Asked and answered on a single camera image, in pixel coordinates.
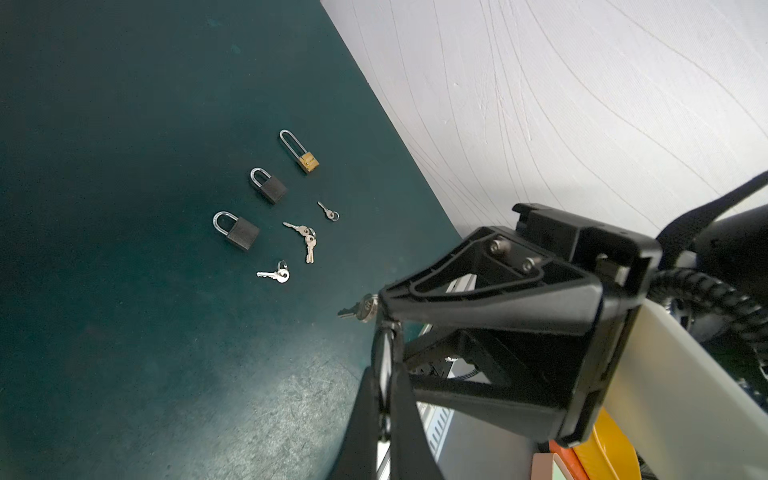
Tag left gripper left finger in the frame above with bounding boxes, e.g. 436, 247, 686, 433
328, 367, 382, 480

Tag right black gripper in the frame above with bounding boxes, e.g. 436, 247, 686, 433
378, 203, 661, 447

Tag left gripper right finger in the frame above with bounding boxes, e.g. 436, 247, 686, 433
386, 336, 444, 479

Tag silver keys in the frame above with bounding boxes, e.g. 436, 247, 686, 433
337, 294, 379, 323

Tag small silver key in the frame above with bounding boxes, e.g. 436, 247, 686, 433
317, 202, 340, 222

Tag silver key pair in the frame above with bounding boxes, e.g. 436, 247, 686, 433
283, 222, 317, 264

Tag silver key with ring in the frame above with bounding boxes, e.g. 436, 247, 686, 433
257, 260, 290, 284

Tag brass padlock long shackle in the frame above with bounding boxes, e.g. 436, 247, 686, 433
278, 129, 320, 175

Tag dark padlock with keys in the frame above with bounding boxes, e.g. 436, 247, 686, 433
372, 321, 396, 417
249, 167, 287, 205

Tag dark padlock with keys top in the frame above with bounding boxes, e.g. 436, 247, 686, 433
372, 321, 396, 417

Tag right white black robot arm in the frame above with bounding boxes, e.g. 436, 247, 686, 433
332, 175, 767, 479

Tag orange plastic crate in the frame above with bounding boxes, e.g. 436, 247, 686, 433
530, 441, 589, 480

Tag yellow plastic bin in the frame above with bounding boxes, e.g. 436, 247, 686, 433
573, 408, 642, 480

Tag green table mat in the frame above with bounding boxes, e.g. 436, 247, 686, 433
1, 1, 459, 479

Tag white slotted cable duct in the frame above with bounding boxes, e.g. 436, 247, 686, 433
417, 402, 454, 462

